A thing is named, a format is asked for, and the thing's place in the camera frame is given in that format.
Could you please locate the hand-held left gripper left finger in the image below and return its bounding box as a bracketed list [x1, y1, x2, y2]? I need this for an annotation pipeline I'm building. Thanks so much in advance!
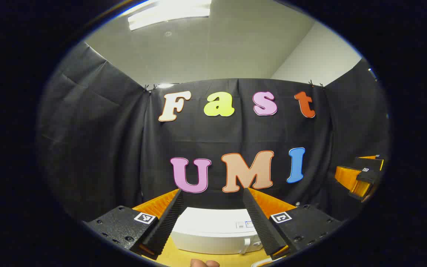
[83, 188, 185, 261]

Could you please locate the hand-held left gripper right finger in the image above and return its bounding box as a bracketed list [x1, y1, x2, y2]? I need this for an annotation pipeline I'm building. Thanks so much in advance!
[242, 187, 344, 260]

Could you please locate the white plate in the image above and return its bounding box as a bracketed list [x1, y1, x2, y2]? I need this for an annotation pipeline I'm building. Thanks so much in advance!
[251, 257, 278, 267]

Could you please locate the white microwave oven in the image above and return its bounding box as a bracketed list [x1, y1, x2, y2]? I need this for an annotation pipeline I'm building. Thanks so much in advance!
[170, 207, 264, 256]

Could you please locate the black backdrop cloth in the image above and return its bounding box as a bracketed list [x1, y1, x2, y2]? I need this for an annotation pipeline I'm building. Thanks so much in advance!
[37, 41, 391, 223]

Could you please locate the ceiling light fixture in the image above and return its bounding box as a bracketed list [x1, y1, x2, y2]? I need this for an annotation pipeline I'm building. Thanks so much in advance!
[128, 0, 212, 31]

